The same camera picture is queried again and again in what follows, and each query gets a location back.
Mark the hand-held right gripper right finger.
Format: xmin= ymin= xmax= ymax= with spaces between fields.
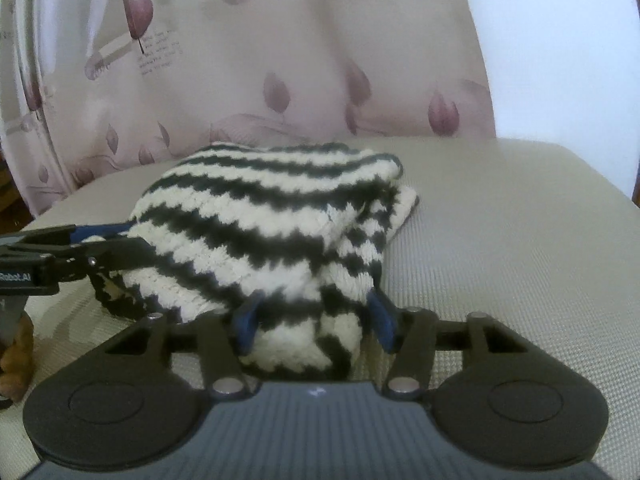
xmin=368 ymin=292 xmax=532 ymax=399

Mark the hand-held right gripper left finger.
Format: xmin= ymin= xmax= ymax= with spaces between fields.
xmin=107 ymin=300 xmax=264 ymax=400

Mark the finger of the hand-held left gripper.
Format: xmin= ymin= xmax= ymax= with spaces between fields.
xmin=20 ymin=222 xmax=132 ymax=249
xmin=52 ymin=237 xmax=157 ymax=281

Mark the black white striped knit garment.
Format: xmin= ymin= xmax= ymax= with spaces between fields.
xmin=92 ymin=141 xmax=420 ymax=382

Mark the person's left hand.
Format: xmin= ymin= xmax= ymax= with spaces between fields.
xmin=0 ymin=310 xmax=36 ymax=403

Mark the pink floral print curtain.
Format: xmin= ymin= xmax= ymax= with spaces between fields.
xmin=0 ymin=0 xmax=497 ymax=222

